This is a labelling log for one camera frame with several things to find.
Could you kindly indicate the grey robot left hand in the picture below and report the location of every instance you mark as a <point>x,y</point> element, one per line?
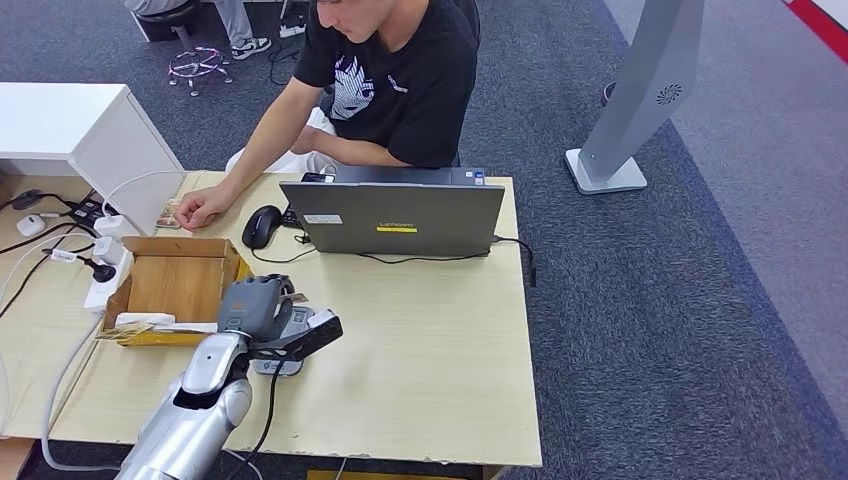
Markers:
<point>252,308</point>

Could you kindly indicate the person's left hand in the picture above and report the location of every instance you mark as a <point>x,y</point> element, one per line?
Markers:
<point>306,142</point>

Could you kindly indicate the person's right hand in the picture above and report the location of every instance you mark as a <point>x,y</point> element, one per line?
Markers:
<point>199,206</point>

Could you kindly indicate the person's right forearm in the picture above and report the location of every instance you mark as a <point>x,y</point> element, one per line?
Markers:
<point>255,159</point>

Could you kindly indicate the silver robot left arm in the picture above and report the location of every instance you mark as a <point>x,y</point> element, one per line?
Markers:
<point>192,417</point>

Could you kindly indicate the person's left forearm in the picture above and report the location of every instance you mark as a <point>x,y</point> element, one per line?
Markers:
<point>358,152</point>

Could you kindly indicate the white card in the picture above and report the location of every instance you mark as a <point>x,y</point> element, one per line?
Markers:
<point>195,327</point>

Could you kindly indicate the person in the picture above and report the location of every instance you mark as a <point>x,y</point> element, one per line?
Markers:
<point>411,99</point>
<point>235,20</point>

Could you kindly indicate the golden key cards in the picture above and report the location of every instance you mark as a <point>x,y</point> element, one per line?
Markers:
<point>122,332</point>

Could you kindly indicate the black phone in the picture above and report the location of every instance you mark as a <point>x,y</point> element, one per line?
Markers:
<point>318,177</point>

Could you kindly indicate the black computer mouse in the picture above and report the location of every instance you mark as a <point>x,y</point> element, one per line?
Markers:
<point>261,226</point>

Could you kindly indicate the small black device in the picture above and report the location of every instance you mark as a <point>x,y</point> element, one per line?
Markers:
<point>291,218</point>

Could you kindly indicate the cardboard box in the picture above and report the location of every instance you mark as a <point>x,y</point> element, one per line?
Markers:
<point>172,288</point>

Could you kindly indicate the white charger block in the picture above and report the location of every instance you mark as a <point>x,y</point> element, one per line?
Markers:
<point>117,227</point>

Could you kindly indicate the white plug adapter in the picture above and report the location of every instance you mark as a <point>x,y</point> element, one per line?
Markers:
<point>108,250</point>

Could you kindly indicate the white paper block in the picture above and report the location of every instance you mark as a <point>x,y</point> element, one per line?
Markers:
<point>142,320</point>

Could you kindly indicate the black power plug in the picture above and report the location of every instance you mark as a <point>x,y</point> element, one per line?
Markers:
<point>102,272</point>

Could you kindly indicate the grey laptop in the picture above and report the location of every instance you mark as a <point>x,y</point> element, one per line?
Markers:
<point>397,218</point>

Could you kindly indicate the white cabinet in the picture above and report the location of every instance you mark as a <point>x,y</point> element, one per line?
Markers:
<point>66,119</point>

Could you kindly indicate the white earbuds case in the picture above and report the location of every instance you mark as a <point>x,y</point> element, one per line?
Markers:
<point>30,225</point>

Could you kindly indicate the black round device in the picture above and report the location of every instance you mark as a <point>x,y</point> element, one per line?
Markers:
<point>26,198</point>

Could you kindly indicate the black round base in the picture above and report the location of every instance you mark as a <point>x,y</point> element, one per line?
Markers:
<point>608,93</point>

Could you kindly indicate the grey kiosk stand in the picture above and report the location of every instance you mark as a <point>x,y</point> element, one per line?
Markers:
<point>636,86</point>

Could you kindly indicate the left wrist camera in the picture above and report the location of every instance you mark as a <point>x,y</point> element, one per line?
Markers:
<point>305,343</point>

